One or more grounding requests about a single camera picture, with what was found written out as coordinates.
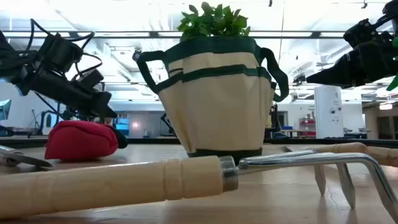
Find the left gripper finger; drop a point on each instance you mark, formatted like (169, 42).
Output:
(102, 105)
(91, 79)

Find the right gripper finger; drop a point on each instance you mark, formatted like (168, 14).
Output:
(335, 74)

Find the red and black gardening glove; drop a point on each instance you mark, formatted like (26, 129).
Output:
(77, 140)

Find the beige green-trimmed gardening bag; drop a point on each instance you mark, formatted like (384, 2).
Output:
(217, 109)

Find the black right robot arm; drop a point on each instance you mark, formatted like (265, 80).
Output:
(391, 9)

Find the black background robot arm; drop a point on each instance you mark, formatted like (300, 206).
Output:
(168, 124)
(51, 123)

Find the blue storage bins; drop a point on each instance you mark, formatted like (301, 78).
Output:
(122, 124)

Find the black ceiling projector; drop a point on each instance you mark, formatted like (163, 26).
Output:
(299, 79)

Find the white pillar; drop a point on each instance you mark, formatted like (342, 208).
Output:
(328, 112)

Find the glowing rectangular lamp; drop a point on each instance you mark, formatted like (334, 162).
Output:
(385, 106)

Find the background monitor screen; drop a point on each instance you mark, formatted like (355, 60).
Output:
(4, 109)

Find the red shelf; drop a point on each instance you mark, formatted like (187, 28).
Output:
(307, 126)

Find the green plant in black pot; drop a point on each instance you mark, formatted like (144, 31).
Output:
(214, 21)

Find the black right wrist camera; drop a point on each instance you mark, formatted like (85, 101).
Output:
(360, 32)

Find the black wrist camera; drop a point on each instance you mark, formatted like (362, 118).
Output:
(59, 53)
(360, 32)

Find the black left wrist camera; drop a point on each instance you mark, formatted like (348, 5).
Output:
(59, 53)

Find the black ceiling camera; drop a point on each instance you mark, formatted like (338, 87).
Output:
(136, 55)

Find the black aluminium table frame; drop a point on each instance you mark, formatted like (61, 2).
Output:
(149, 140)

